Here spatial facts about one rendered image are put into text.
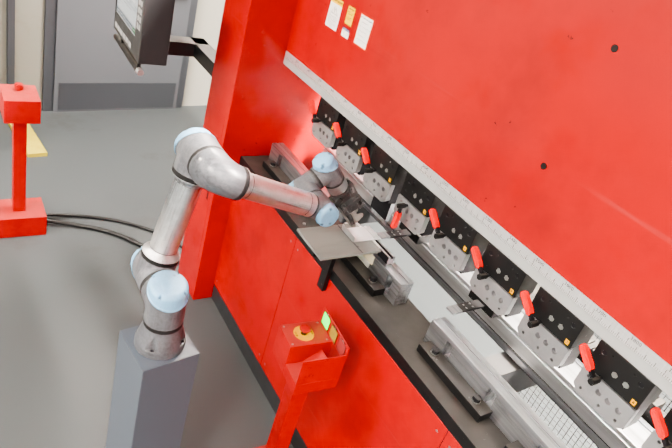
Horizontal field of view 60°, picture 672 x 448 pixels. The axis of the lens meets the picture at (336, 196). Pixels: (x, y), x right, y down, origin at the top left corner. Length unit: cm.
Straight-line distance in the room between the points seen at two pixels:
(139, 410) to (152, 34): 145
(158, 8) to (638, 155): 184
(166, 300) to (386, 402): 82
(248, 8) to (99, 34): 248
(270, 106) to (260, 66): 21
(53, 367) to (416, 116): 189
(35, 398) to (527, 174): 210
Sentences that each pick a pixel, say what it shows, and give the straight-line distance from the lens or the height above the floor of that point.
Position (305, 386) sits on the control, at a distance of 200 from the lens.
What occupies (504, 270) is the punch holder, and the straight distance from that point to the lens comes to 173.
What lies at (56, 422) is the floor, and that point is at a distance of 272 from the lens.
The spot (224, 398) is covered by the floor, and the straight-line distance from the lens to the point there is 283.
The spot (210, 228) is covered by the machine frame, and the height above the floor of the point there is 46.
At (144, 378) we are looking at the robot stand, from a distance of 186.
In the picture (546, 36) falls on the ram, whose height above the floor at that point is 191.
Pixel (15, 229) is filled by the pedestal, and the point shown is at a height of 5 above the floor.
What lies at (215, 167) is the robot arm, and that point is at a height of 139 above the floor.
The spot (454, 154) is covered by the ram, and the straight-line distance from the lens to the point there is 183.
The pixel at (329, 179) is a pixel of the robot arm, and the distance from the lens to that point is 191.
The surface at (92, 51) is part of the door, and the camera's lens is 491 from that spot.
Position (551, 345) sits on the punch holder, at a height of 123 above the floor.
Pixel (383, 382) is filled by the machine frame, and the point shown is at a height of 73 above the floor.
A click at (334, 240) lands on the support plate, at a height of 100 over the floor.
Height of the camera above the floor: 213
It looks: 28 degrees down
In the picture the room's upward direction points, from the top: 17 degrees clockwise
